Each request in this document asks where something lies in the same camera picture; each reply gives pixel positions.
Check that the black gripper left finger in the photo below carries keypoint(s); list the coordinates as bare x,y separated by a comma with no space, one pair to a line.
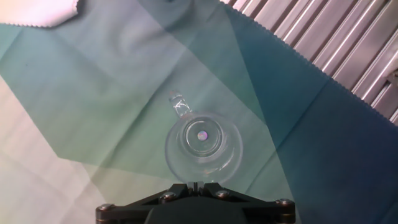
130,208

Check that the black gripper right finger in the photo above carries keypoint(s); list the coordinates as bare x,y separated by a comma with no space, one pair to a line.
264,210

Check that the blue green white tablecloth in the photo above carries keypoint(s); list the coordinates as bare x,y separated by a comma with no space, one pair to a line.
93,93

